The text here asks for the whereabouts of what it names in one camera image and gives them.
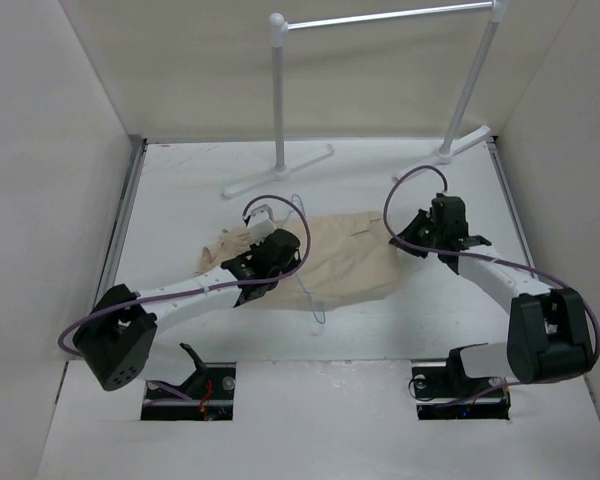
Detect light blue wire hanger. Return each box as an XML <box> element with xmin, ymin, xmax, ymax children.
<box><xmin>278</xmin><ymin>193</ymin><xmax>329</xmax><ymax>337</ymax></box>

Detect beige trousers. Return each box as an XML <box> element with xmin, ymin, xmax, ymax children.
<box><xmin>194</xmin><ymin>209</ymin><xmax>404</xmax><ymax>314</ymax></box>

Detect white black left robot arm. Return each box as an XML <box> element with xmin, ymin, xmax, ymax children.
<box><xmin>72</xmin><ymin>229</ymin><xmax>301</xmax><ymax>399</ymax></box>

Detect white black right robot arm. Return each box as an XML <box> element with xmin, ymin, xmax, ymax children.
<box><xmin>389</xmin><ymin>193</ymin><xmax>597</xmax><ymax>384</ymax></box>

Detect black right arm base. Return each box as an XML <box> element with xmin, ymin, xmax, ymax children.
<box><xmin>408</xmin><ymin>362</ymin><xmax>511</xmax><ymax>421</ymax></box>

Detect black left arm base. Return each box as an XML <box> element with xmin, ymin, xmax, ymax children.
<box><xmin>140</xmin><ymin>343</ymin><xmax>237</xmax><ymax>422</ymax></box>

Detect white clothes rack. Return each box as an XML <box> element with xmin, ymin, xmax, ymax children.
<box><xmin>220</xmin><ymin>1</ymin><xmax>509</xmax><ymax>199</ymax></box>

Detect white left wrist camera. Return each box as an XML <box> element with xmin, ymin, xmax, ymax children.
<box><xmin>243</xmin><ymin>204</ymin><xmax>277</xmax><ymax>244</ymax></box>

